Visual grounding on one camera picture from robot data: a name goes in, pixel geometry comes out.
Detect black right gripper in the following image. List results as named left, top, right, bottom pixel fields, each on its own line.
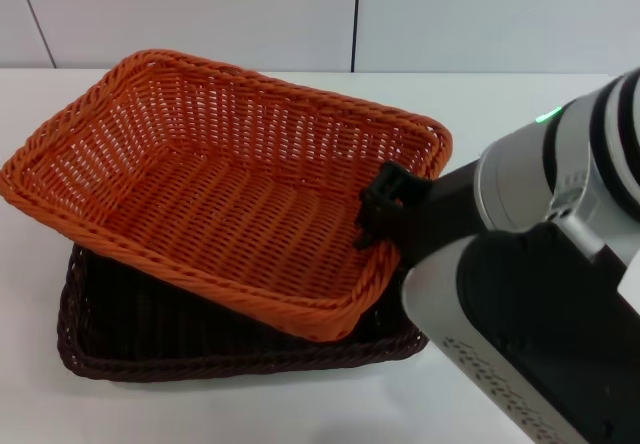
left=353, top=157, right=490, bottom=269

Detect orange woven basket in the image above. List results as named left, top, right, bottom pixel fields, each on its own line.
left=0, top=48, right=455, bottom=343

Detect dark brown woven basket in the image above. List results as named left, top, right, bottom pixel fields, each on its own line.
left=56, top=241, right=430, bottom=379

